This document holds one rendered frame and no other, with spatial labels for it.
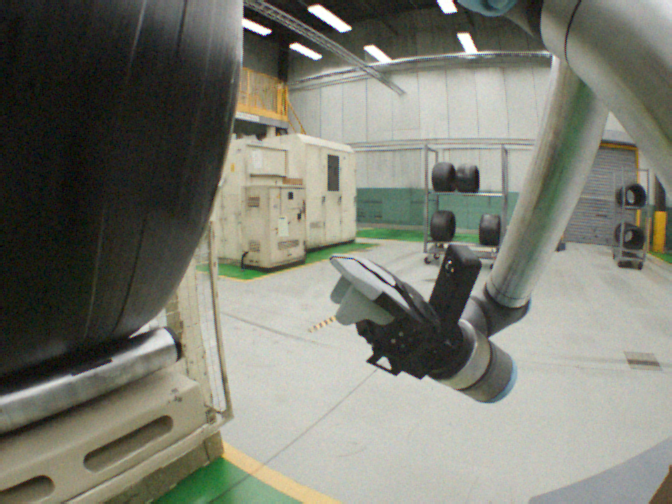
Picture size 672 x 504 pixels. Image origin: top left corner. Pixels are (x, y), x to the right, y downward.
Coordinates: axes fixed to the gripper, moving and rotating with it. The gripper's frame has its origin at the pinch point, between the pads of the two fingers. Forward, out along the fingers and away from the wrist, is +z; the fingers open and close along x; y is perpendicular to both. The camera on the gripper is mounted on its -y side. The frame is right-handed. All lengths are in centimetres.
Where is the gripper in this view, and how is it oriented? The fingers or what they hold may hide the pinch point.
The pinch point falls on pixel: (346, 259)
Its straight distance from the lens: 33.7
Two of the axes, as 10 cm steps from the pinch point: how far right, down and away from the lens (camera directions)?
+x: -1.7, -4.8, 8.6
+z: -7.4, -5.2, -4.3
